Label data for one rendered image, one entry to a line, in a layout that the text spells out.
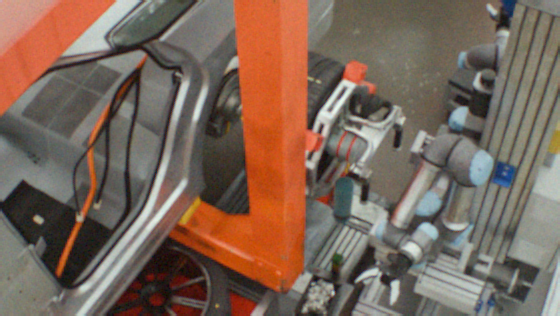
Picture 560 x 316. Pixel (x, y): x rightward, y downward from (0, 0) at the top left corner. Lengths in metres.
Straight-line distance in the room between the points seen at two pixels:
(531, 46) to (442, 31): 2.80
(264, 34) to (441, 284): 1.48
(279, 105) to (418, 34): 2.95
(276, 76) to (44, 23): 1.13
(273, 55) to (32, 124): 1.60
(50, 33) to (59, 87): 2.27
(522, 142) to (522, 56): 0.41
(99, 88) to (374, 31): 2.29
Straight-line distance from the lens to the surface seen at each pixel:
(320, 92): 3.35
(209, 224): 3.55
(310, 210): 4.11
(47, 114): 3.65
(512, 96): 2.82
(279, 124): 2.59
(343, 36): 5.31
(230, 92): 3.68
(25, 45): 1.42
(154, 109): 3.40
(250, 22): 2.33
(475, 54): 3.23
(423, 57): 5.23
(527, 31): 2.61
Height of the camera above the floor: 3.63
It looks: 52 degrees down
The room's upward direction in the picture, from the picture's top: 2 degrees counter-clockwise
